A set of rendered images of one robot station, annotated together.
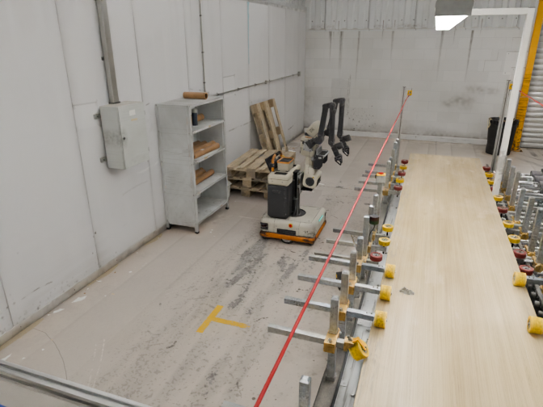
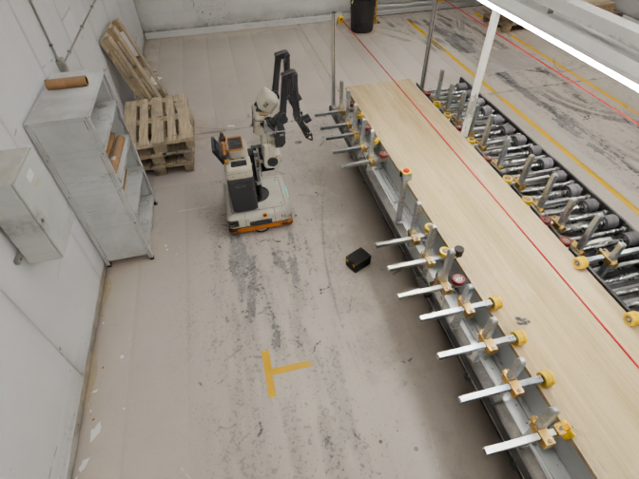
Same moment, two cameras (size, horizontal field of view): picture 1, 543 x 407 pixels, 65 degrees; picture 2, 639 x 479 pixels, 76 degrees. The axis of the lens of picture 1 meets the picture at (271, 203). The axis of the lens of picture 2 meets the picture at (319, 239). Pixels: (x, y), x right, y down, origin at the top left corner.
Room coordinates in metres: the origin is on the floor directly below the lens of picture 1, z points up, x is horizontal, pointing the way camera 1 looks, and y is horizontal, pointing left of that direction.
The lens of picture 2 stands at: (1.58, 0.97, 3.00)
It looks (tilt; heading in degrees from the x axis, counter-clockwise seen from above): 45 degrees down; 328
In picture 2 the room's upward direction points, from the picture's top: 2 degrees counter-clockwise
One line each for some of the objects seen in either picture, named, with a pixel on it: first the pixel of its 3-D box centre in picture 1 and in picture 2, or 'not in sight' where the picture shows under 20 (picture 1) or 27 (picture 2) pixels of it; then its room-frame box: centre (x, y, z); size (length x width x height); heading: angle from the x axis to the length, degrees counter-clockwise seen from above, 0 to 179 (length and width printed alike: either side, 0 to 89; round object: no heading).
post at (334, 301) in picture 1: (333, 340); (535, 429); (1.64, -0.28, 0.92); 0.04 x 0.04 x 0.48; 70
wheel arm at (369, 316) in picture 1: (331, 308); (504, 388); (1.85, -0.30, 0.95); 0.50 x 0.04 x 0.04; 70
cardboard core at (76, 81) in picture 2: (195, 95); (67, 83); (5.39, 0.93, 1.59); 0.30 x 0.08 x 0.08; 70
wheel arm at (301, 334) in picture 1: (305, 335); (520, 442); (1.64, -0.16, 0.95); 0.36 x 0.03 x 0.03; 70
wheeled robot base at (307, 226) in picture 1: (293, 221); (257, 202); (4.79, -0.27, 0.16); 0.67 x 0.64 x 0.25; 70
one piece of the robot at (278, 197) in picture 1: (287, 187); (242, 171); (4.82, -0.19, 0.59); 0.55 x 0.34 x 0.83; 160
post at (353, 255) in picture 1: (351, 288); (482, 342); (2.11, -0.45, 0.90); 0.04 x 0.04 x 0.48; 70
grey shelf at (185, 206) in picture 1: (195, 161); (106, 173); (5.28, 0.96, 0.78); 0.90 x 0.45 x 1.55; 160
